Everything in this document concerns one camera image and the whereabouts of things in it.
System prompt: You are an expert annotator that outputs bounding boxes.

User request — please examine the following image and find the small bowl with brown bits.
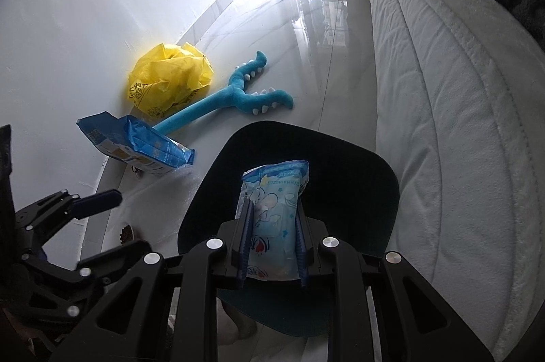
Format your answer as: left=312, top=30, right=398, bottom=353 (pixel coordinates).
left=116, top=222, right=138, bottom=246

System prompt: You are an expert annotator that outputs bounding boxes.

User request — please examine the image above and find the light blue printed tissue packet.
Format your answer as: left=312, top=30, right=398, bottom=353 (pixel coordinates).
left=235, top=160, right=310, bottom=282

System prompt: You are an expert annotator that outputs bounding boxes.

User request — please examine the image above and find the blue plush dinosaur toy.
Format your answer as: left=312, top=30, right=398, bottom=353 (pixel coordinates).
left=152, top=50, right=294, bottom=134

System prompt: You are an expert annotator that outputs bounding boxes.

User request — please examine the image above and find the yellow plastic bag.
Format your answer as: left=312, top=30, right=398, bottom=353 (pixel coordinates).
left=127, top=42, right=215, bottom=120

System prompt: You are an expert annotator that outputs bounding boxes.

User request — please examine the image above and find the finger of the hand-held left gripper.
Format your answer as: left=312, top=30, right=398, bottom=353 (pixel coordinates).
left=15, top=188, right=124, bottom=237
left=21, top=239, right=152, bottom=320

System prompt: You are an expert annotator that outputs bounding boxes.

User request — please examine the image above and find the blue snack bag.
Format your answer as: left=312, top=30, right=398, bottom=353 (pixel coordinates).
left=76, top=112, right=196, bottom=176

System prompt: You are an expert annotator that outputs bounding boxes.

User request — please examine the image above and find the dark teal trash bin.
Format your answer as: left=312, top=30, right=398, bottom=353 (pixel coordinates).
left=176, top=121, right=401, bottom=339

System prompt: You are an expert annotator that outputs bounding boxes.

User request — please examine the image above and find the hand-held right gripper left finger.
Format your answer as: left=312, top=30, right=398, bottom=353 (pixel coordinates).
left=49, top=202, right=256, bottom=362

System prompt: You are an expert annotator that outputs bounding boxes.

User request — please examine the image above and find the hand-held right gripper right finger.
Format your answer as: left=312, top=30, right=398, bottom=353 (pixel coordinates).
left=296, top=209, right=497, bottom=362

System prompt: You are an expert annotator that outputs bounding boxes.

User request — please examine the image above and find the bed with grey quilted cover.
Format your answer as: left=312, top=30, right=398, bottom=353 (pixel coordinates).
left=343, top=0, right=545, bottom=352

